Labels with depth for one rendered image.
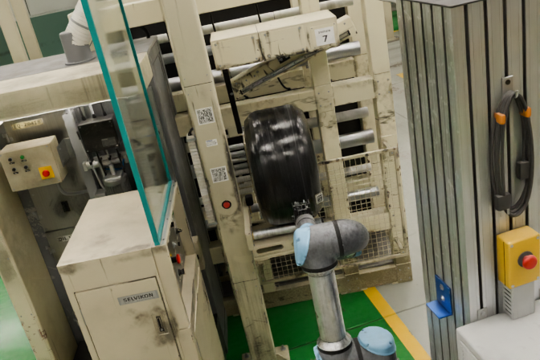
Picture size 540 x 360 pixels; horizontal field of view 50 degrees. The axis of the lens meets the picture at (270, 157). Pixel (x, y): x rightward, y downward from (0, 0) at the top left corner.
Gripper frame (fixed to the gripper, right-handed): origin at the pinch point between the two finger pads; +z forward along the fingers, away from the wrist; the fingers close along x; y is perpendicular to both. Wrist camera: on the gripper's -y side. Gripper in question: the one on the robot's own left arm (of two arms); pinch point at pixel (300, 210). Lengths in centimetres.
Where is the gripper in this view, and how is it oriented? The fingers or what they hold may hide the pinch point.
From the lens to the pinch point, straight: 247.5
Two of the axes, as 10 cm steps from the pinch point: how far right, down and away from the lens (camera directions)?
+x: -9.8, 2.0, 0.0
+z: -0.5, -2.5, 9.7
